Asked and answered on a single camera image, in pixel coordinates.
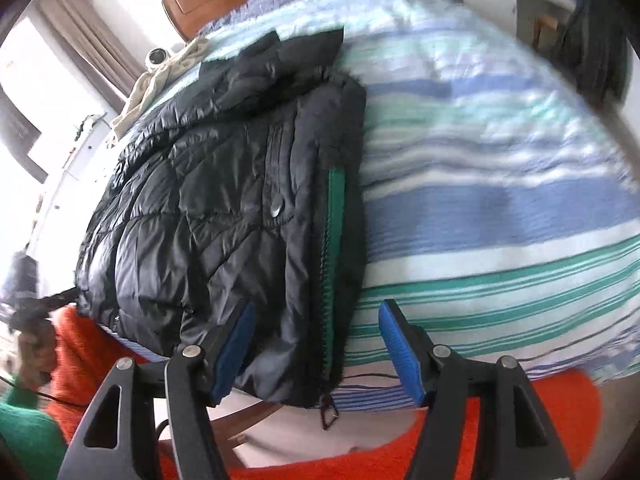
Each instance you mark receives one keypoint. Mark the black puffer jacket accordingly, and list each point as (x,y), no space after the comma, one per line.
(200,210)

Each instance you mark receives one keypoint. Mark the cream knitted blanket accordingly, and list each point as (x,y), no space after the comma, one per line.
(150,85)

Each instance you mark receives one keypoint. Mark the person's left hand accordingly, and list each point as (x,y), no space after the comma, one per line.
(37,355)

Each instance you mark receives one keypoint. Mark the white fan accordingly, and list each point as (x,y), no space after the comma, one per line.
(157,56)

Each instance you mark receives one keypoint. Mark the wooden headboard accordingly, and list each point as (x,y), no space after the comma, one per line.
(200,2)

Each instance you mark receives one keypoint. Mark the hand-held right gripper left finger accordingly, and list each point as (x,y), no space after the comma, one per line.
(232,355)

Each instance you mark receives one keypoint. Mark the white drawer cabinet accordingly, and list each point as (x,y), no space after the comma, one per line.
(75,175)

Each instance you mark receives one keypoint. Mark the black coat on stool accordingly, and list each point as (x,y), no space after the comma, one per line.
(595,45)

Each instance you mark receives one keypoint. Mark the person's left forearm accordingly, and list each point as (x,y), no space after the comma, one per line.
(25,430)

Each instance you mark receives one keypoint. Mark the brown curtain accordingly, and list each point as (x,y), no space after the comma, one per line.
(85,30)

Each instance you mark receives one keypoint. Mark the window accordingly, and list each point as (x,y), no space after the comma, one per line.
(45,110)

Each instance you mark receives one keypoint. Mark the wooden stool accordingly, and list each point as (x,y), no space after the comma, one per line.
(545,30)

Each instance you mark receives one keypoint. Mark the person's orange trousers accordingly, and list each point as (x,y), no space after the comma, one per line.
(500,435)

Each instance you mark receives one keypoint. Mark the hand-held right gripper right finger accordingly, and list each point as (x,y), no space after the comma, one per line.
(400,350)

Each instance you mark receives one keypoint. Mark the striped bed sheet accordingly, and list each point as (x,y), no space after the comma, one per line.
(475,210)

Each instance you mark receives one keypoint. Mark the green cloth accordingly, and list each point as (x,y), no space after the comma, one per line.
(84,125)

